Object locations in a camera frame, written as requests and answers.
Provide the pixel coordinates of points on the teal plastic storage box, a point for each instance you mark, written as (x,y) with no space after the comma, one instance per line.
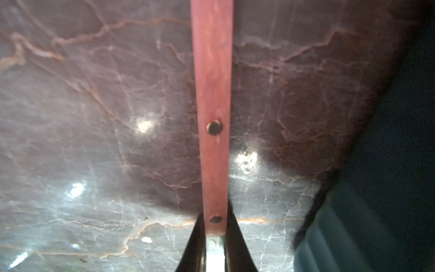
(380,216)

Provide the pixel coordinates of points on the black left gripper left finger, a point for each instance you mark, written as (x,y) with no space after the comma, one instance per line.
(193,258)

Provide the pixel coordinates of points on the pink handled spoon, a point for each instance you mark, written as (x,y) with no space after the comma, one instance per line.
(212,27)

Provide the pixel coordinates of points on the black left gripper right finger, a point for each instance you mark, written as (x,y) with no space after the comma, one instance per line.
(237,256)

